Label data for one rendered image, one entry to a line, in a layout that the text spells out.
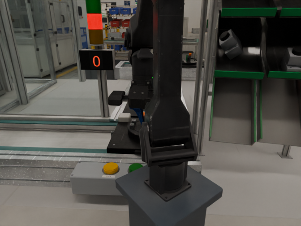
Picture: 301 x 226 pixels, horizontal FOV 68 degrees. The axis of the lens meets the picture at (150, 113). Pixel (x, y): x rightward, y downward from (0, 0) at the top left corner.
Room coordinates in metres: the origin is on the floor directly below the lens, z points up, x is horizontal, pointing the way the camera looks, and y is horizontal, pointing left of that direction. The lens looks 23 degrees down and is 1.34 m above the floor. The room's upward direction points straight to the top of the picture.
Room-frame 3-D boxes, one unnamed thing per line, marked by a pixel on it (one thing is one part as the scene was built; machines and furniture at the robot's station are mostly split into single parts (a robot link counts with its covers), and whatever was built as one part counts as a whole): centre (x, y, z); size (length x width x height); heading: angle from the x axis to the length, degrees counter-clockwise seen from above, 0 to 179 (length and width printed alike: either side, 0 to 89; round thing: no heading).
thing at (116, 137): (0.72, 0.01, 0.96); 0.24 x 0.24 x 0.02; 87
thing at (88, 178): (0.51, 0.11, 0.93); 0.21 x 0.07 x 0.06; 87
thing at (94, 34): (0.85, 0.20, 1.28); 0.05 x 0.05 x 0.05
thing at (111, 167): (0.51, 0.11, 0.96); 0.04 x 0.04 x 0.02
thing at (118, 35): (6.38, 0.96, 0.90); 0.40 x 0.30 x 0.17; 175
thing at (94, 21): (0.85, 0.20, 1.33); 0.05 x 0.05 x 0.05
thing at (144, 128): (0.34, -0.03, 1.15); 0.09 x 0.07 x 0.06; 102
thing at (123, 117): (0.82, 0.10, 0.97); 0.05 x 0.05 x 0.04; 87
